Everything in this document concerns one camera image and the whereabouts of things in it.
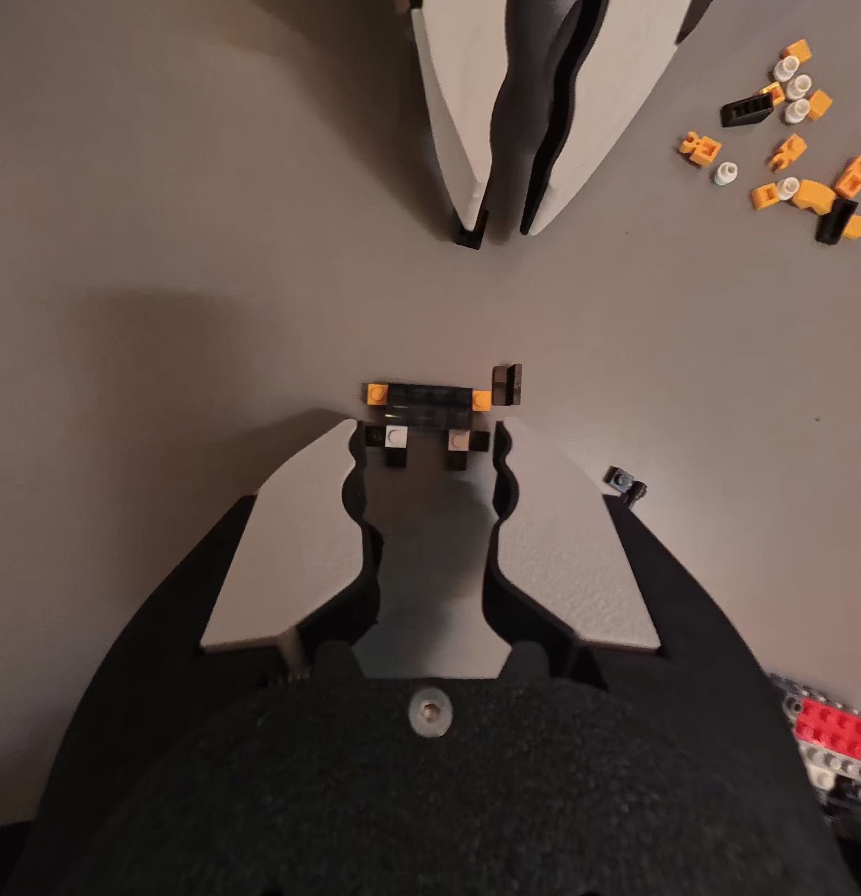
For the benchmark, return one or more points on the pile of small lego pieces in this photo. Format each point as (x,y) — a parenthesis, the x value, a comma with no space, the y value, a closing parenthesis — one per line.
(745,110)

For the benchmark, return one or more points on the small black grey lego piece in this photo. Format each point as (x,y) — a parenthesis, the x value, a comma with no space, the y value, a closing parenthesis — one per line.
(507,385)

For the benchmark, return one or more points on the black and orange lego assembly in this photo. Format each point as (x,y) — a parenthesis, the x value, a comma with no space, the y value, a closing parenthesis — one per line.
(427,402)

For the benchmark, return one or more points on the partly built lego car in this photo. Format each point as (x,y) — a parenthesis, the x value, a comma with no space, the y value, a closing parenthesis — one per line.
(833,728)

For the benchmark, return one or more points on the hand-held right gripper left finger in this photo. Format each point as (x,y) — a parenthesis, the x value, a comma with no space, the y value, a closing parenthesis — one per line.
(290,546)

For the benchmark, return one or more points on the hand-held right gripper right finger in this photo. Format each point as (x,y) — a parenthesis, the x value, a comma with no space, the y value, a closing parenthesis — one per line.
(570,553)

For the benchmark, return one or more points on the small black lego clip piece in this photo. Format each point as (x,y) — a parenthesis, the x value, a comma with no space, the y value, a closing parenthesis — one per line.
(619,478)

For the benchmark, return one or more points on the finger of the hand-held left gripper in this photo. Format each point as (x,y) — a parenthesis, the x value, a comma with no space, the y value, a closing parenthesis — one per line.
(458,105)
(612,84)

